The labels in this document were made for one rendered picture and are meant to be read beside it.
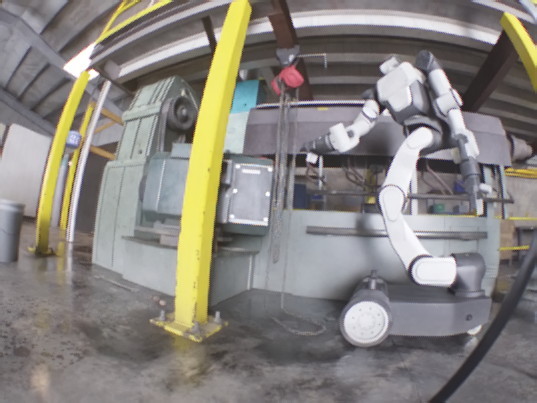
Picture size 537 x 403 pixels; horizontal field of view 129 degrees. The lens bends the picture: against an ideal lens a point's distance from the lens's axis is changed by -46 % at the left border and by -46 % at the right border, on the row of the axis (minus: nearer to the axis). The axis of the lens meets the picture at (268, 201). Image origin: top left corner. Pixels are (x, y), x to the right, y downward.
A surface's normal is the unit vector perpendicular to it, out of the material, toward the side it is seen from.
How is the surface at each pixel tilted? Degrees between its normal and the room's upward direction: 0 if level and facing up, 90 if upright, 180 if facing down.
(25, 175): 90
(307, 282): 90
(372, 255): 90
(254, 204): 90
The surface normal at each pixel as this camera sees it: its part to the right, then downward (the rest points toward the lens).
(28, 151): 0.95, 0.04
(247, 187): 0.04, -0.15
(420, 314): -0.45, -0.18
